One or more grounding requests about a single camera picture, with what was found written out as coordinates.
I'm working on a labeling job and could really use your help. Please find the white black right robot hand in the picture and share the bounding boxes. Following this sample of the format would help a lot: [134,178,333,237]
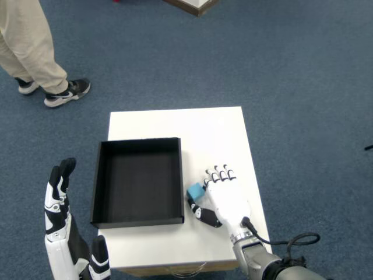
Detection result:
[187,164,256,242]

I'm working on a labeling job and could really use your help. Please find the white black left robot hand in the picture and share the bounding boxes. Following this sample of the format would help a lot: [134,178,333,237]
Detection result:
[43,157,111,280]

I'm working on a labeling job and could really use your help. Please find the blue cube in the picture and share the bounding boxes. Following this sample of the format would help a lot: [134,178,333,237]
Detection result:
[186,183,206,202]

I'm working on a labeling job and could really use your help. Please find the black open box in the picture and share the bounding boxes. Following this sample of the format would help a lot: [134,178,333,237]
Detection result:
[90,136,185,229]

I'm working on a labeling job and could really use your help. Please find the white wooden table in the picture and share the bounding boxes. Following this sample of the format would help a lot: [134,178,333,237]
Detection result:
[97,106,273,277]

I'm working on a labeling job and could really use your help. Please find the black white sneaker with swoosh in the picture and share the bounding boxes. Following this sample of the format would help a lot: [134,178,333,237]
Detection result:
[43,78,91,109]

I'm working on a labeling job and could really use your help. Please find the white furniture with wooden edge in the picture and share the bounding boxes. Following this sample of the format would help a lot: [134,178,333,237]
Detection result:
[161,0,221,18]

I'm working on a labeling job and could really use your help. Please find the person in beige trousers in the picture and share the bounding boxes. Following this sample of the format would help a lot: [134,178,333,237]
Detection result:
[0,0,69,94]

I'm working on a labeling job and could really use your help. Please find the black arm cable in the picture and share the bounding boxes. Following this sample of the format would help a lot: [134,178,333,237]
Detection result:
[240,216,321,263]

